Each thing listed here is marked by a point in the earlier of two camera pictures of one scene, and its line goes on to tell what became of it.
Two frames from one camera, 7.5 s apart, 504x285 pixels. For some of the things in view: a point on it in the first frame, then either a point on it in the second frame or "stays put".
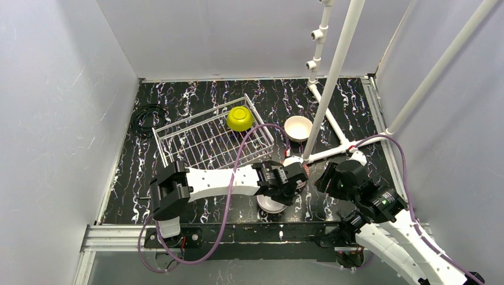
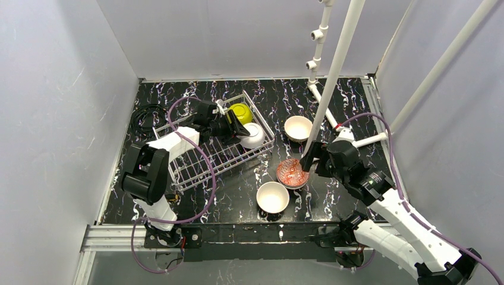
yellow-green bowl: x=239 y=119 stays put
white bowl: x=268 y=205 -> x=256 y=137
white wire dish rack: x=230 y=132 stays put
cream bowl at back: x=298 y=128 stays put
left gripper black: x=286 y=195 -> x=230 y=126
